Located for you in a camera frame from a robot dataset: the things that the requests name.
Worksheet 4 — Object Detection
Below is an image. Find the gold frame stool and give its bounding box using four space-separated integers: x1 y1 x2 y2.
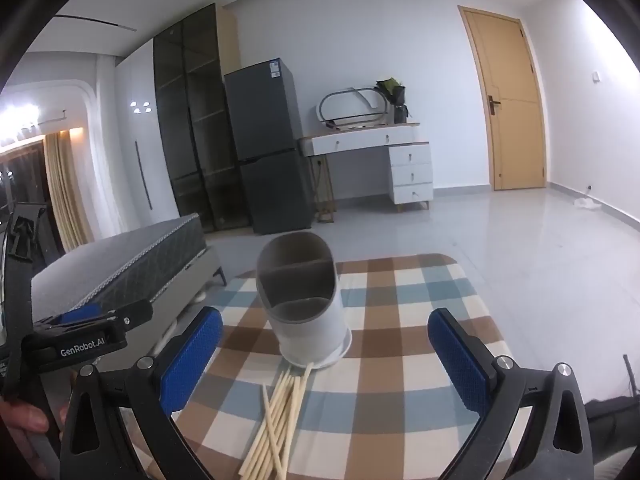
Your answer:
307 155 336 223

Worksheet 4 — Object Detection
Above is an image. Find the dark grey refrigerator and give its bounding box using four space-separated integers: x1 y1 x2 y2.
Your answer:
223 57 316 235

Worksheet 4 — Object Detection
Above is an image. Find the dark cloth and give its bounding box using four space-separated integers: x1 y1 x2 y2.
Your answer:
582 395 640 461

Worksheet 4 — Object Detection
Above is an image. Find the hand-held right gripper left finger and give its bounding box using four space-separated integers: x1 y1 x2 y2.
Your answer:
59 306 224 480

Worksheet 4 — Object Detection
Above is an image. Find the white desk with drawers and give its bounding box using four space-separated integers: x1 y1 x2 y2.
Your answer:
298 122 435 213

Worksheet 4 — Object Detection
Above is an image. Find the grey bed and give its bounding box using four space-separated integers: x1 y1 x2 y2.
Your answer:
31 212 228 376

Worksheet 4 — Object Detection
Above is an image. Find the dark glass display cabinet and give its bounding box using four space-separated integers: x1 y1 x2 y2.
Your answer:
152 4 251 233

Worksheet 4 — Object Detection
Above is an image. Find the row of ceiling lights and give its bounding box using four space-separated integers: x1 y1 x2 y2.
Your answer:
0 102 43 136

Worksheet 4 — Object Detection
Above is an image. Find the white wardrobe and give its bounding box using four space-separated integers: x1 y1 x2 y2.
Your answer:
115 40 181 238

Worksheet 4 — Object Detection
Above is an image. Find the plaid tablecloth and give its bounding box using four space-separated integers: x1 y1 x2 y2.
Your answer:
165 252 516 480

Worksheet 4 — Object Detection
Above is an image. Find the light wooden door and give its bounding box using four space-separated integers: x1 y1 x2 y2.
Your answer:
457 5 547 191

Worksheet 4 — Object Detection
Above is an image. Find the person's left hand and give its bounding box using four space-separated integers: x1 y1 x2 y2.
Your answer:
0 399 68 480

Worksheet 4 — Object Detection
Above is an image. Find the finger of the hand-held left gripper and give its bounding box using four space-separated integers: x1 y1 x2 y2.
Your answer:
32 300 153 339

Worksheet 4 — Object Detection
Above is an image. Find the beige curtain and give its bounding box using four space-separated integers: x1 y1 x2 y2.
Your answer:
44 130 96 246

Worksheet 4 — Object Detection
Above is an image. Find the flower bouquet in black wrap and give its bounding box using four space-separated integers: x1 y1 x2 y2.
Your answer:
375 77 412 125

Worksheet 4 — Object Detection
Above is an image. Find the oval mirror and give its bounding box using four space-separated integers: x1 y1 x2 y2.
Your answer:
318 87 391 131

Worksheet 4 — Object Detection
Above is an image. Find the bundle of wooden chopsticks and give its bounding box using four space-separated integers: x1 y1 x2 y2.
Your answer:
239 360 316 480

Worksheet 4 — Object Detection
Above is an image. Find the dark window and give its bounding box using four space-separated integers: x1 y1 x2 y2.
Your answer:
0 140 66 261

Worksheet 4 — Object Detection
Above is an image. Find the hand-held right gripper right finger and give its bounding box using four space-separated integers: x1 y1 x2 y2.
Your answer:
427 307 593 480

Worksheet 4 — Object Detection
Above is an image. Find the white utensil holder cup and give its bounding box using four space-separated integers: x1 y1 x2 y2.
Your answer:
256 231 352 368

